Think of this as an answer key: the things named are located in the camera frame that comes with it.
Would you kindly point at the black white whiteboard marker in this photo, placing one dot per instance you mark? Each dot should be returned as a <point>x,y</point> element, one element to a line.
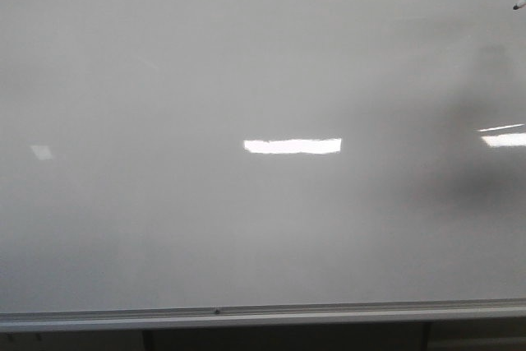
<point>519,5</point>

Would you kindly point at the white whiteboard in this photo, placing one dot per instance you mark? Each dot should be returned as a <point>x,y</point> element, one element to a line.
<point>219,153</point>

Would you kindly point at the aluminium whiteboard tray rail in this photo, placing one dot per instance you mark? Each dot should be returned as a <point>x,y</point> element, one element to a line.
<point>269,315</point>

